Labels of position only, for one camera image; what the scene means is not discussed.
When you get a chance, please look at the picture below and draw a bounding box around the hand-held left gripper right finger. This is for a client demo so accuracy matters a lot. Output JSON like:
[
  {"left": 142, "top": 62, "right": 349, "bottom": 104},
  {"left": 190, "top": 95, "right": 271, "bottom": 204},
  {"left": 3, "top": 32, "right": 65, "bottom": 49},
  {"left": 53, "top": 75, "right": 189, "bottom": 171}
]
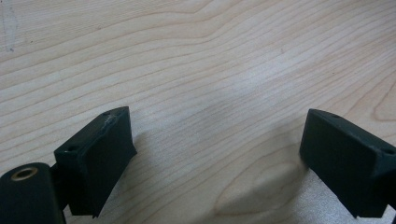
[{"left": 299, "top": 107, "right": 396, "bottom": 219}]

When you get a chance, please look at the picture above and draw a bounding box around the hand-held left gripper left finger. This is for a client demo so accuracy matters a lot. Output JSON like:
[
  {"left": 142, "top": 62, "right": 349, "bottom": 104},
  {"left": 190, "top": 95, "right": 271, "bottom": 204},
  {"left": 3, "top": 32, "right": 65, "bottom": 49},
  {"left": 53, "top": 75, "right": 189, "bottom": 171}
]
[{"left": 53, "top": 105, "right": 138, "bottom": 218}]

